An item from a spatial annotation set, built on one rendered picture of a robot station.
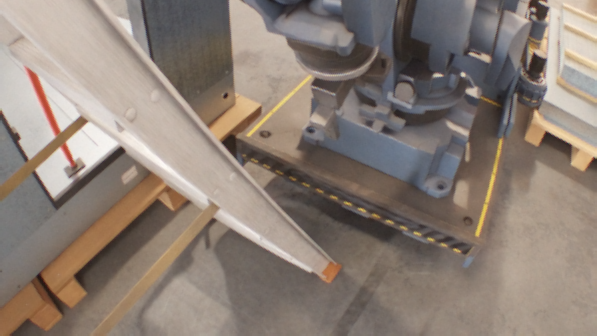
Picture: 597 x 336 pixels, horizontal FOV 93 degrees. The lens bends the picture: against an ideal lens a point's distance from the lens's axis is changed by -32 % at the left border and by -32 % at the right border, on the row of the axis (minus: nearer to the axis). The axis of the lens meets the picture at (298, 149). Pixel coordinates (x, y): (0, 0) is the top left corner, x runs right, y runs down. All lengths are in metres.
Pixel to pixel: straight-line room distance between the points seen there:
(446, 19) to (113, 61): 0.67
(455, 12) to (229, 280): 1.14
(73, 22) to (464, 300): 1.45
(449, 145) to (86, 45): 1.10
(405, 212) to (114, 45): 0.98
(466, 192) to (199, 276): 0.99
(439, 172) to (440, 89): 0.28
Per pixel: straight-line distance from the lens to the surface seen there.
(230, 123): 1.72
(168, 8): 1.35
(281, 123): 1.41
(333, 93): 0.65
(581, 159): 2.34
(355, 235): 1.54
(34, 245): 1.45
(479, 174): 1.40
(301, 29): 0.55
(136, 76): 0.40
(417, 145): 1.17
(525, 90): 2.08
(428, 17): 0.85
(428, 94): 1.14
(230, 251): 1.50
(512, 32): 0.93
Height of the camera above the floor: 1.28
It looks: 45 degrees down
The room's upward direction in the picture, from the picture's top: 1 degrees clockwise
